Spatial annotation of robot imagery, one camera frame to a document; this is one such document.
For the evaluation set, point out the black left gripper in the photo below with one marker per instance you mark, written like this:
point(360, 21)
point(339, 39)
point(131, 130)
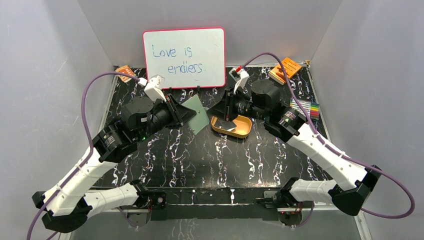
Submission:
point(175, 112)

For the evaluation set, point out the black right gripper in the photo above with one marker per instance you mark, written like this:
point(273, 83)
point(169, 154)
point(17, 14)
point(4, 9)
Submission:
point(222, 108)

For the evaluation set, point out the mint green card holder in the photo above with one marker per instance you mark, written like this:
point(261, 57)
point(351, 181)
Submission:
point(200, 119)

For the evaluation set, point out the orange oval tray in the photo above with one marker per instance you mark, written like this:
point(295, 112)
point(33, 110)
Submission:
point(240, 127)

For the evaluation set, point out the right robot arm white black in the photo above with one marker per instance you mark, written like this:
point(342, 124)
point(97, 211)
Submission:
point(351, 183)

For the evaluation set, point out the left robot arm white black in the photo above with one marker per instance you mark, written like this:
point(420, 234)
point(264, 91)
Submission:
point(69, 204)

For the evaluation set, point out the black VIP card stack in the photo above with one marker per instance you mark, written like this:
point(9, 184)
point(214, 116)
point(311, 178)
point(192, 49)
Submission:
point(229, 127)

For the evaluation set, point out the small orange card box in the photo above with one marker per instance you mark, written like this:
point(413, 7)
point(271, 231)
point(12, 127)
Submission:
point(125, 69)

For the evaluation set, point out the pink framed whiteboard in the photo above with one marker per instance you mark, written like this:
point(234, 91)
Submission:
point(186, 58)

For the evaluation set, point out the orange book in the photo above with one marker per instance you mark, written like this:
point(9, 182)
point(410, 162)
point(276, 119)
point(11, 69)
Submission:
point(291, 68)

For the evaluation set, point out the coloured marker pen set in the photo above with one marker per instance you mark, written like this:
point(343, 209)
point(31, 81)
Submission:
point(311, 108)

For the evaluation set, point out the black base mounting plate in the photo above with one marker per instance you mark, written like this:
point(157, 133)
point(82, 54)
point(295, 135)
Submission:
point(171, 203)

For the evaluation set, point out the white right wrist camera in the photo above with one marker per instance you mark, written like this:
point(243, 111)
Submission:
point(240, 76)

